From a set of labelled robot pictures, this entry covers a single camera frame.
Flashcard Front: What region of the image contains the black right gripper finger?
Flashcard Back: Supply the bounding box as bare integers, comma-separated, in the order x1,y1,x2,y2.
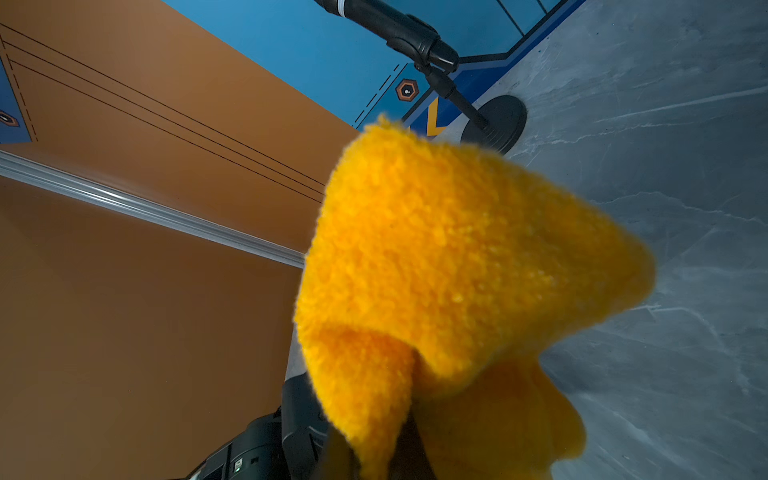
388,413,437,480

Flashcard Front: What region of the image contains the yellow microfibre cloth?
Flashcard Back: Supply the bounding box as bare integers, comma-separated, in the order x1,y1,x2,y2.
294,120,656,479

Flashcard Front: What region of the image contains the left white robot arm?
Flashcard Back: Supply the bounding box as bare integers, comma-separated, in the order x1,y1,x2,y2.
187,373,329,480

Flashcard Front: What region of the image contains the black microphone stand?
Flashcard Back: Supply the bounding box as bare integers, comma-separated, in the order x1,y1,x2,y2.
415,63,528,154

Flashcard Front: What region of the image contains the black microphone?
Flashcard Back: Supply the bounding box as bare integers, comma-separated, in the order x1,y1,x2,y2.
316,0,460,73

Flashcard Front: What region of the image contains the aluminium corner post left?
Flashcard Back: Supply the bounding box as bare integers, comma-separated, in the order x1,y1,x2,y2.
1,152,305,269

